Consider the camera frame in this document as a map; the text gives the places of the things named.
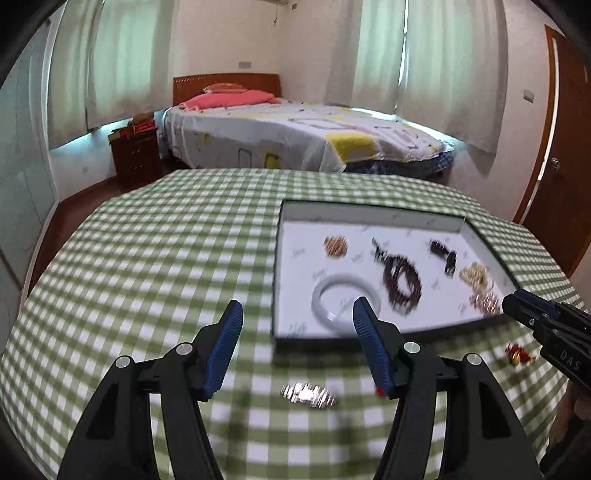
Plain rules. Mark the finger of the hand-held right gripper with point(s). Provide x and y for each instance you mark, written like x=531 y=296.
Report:
x=526 y=305

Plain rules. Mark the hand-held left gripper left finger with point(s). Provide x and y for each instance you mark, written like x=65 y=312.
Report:
x=226 y=350

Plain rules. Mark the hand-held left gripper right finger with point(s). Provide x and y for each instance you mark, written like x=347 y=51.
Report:
x=369 y=350

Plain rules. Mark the red and gold charm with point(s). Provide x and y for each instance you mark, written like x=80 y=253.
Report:
x=517 y=354

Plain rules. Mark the white jade bangle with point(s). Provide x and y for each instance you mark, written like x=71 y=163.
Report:
x=344 y=279

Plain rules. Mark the black hair clip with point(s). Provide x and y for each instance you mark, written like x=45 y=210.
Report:
x=450 y=261

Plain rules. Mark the white shallow box tray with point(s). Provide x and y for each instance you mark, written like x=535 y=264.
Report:
x=300 y=258

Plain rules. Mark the person's right hand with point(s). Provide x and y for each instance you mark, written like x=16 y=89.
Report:
x=575 y=404

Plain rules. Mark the green checked tablecloth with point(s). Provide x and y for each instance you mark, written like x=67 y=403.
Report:
x=161 y=258

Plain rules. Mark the brown wooden door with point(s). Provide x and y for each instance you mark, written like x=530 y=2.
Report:
x=568 y=138

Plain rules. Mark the blue plaid bed sheet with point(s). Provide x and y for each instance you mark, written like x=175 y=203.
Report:
x=406 y=165

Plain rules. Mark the dark wooden nightstand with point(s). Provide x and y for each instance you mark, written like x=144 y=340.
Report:
x=136 y=159

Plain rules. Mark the white patterned bedspread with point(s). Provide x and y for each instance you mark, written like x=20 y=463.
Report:
x=286 y=134

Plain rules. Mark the red box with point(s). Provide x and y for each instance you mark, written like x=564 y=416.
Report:
x=144 y=127

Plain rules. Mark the white curtain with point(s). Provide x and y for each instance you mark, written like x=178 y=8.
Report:
x=452 y=74
x=378 y=55
x=134 y=60
x=71 y=83

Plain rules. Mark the pink pillow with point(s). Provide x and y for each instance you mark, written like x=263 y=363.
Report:
x=231 y=99

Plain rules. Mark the brown patterned cushion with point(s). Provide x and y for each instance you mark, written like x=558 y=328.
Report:
x=224 y=87

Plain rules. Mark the wooden bed headboard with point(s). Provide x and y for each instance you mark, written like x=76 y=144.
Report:
x=189 y=85

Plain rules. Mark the frosted glass wardrobe door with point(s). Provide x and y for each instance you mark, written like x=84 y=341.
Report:
x=23 y=161

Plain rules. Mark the white air conditioner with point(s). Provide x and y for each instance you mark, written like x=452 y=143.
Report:
x=281 y=2

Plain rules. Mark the white light switch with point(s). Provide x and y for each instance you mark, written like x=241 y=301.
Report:
x=527 y=95

